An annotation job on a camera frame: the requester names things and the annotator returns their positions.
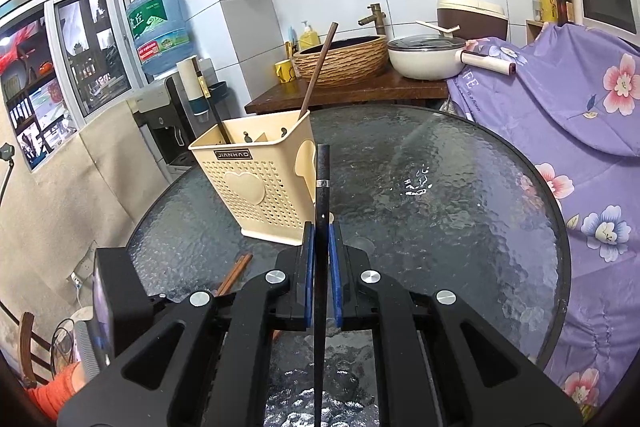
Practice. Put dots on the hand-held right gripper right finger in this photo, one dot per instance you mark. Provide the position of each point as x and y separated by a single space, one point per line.
334 279

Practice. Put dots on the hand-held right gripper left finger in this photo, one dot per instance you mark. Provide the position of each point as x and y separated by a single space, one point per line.
308 277

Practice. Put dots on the reddish brown chopstick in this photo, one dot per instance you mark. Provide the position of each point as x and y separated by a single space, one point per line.
231 278
244 267

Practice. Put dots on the dark chopstick with silver band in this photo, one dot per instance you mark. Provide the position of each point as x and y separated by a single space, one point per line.
322 187

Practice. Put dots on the beige perforated utensil holder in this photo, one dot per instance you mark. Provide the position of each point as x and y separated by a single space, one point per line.
250 187

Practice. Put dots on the person's left forearm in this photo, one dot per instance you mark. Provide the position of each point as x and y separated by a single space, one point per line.
55 392

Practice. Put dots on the wooden chair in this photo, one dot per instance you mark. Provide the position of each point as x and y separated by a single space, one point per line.
27 342

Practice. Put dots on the grey water dispenser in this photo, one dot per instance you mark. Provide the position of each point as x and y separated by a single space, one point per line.
160 122

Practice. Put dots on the dark wooden counter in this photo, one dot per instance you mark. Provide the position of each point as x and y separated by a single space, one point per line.
360 94

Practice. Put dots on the black tripod stand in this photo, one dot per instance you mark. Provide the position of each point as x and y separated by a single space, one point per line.
5 152

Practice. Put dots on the black chopstick with gold band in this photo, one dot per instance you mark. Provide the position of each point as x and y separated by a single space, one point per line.
210 102

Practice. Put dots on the long brown wooden chopstick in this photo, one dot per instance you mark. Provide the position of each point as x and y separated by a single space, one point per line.
315 72

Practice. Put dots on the yellow mug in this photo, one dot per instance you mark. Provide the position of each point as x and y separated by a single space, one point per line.
284 70

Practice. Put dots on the white paper cup dispenser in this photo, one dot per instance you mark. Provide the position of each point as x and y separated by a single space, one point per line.
187 82

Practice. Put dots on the sliding window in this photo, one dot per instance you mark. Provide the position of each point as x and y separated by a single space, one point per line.
75 67

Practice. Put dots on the yellow soap pump bottle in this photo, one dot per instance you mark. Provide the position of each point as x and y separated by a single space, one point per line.
308 37

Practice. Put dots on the white pan with glass lid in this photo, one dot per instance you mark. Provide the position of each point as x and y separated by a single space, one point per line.
425 57

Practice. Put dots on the brass faucet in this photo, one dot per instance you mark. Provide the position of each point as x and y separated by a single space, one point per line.
375 17

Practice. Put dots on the blue water jug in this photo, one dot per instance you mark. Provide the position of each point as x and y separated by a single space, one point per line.
157 32

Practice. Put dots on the white rice paddle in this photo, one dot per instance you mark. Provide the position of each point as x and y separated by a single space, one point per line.
437 27

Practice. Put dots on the purple floral cloth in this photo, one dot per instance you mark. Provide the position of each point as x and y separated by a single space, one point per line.
565 117

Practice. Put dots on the brown and cream rice cooker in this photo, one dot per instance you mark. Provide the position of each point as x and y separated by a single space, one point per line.
470 17

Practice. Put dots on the small wooden box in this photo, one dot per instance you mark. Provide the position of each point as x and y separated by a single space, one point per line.
534 32

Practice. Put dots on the brown glass bottle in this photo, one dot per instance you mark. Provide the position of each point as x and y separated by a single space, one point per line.
564 2

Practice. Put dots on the white wall socket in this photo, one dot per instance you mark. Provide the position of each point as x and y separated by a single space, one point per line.
80 276

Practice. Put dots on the beige wall cloth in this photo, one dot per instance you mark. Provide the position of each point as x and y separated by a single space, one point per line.
75 187

